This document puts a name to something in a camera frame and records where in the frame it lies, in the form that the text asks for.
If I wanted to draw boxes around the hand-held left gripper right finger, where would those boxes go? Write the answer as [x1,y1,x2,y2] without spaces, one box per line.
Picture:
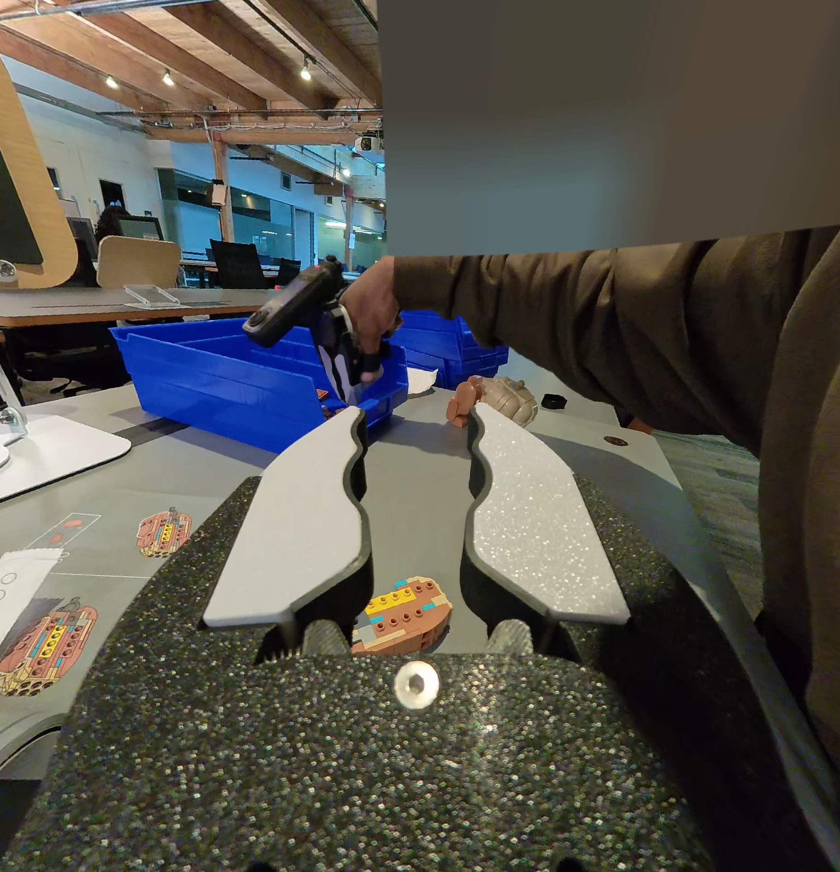
[461,402,632,626]

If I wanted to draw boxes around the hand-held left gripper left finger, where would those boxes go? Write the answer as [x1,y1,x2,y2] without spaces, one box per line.
[202,405,375,631]

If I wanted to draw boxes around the blue plastic bin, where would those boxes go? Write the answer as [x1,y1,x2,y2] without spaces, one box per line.
[110,317,409,456]

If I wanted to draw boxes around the white paper sheet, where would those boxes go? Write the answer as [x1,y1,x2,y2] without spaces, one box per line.
[0,548,62,673]

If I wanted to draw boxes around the person's right forearm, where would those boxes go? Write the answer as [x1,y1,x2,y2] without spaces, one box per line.
[393,228,836,464]

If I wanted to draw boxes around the grey desk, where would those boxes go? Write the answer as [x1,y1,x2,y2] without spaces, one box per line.
[0,380,840,872]

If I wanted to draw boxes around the long wooden desk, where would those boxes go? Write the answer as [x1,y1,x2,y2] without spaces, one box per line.
[0,286,274,329]

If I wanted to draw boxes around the person's right hand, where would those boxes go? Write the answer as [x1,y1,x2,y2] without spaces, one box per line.
[338,258,402,384]

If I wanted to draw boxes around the black office chair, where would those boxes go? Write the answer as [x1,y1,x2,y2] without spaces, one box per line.
[209,238,266,291]

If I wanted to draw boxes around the brown yellow brick ship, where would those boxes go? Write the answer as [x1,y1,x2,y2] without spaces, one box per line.
[352,575,454,656]

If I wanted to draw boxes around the tan round brick model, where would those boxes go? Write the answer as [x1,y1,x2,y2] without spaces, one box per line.
[481,376,539,429]

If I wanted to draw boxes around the clear acrylic stand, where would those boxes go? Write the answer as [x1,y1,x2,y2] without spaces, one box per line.
[124,282,182,308]

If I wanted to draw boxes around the wooden chair back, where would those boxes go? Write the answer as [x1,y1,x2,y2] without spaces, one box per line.
[96,235,183,291]

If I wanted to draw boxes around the nested blue plastic bins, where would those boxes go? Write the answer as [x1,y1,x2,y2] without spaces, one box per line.
[389,310,513,393]

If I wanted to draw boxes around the grey instruction booklet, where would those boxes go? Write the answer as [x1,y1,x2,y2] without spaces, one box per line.
[0,477,257,743]

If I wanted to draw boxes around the white monitor stand base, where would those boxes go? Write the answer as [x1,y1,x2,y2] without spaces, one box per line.
[0,258,132,509]

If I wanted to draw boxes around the wooden partition panel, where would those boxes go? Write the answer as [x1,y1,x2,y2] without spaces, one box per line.
[0,34,79,290]

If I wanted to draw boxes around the person's brown jacket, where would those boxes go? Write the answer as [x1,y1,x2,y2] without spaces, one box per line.
[755,225,840,808]

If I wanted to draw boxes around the black monitor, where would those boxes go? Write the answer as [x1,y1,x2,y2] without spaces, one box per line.
[0,109,45,267]

